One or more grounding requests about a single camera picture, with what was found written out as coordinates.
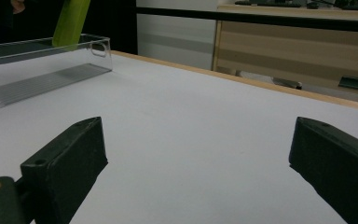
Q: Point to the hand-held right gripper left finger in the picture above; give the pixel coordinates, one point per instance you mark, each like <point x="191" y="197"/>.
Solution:
<point x="65" y="161"/>

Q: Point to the black horizontal frame bar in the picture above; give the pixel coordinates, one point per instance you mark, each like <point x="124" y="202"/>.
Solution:
<point x="261" y="19"/>

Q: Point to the clear plastic storage box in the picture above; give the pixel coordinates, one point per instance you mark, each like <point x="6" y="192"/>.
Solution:
<point x="43" y="84"/>

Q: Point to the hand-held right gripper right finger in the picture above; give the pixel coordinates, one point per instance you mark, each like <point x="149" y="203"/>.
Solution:
<point x="338" y="168"/>

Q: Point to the dark grey flat plate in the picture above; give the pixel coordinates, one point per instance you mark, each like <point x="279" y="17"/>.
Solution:
<point x="357" y="84"/>

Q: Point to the light wooden desk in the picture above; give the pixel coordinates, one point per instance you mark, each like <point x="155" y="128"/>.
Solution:
<point x="292" y="49"/>

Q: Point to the white cabinet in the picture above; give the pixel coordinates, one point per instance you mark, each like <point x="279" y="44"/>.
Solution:
<point x="174" y="43"/>

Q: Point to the black keyboard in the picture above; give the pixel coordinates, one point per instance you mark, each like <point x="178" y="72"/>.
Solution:
<point x="267" y="3"/>

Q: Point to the dark desktop devices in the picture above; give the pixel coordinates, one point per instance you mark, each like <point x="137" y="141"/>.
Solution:
<point x="338" y="3"/>

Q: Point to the dark curved object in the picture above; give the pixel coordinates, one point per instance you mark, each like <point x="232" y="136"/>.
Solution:
<point x="287" y="83"/>

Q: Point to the white cover board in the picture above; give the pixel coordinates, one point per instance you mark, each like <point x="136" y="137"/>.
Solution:
<point x="199" y="140"/>

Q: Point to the black curtain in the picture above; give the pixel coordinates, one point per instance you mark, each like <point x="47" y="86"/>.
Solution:
<point x="115" y="18"/>

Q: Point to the wooden table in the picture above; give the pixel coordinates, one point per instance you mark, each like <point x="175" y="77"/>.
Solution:
<point x="261" y="84"/>

